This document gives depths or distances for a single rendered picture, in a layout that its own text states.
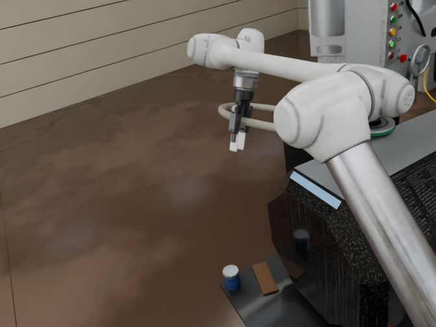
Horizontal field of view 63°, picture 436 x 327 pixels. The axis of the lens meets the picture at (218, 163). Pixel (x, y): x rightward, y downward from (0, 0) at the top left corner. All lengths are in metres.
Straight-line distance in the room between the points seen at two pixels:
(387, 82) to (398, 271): 0.39
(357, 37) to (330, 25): 0.58
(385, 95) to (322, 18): 1.64
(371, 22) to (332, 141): 1.14
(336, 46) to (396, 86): 1.66
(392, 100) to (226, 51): 0.54
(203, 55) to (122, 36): 6.17
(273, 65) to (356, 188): 0.48
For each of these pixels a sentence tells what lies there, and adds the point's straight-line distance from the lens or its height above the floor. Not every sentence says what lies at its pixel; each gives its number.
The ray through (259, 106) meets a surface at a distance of 1.75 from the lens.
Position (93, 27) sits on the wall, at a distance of 7.20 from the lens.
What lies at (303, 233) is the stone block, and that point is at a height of 0.60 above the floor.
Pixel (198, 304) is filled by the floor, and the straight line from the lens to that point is 2.40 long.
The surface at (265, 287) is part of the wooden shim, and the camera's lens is 2.36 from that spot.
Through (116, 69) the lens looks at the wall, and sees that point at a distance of 7.35.
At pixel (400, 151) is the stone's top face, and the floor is 0.87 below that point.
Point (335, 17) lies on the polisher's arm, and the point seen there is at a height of 1.40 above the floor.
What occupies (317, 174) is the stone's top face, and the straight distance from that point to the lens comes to 1.75.
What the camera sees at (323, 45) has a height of 1.22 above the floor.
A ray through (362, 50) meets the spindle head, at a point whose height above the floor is 1.33.
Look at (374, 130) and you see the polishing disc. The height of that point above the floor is 0.92.
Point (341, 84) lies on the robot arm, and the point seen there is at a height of 1.56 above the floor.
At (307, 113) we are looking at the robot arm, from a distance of 0.74.
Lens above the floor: 1.82
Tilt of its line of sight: 29 degrees down
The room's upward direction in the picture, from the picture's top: 12 degrees counter-clockwise
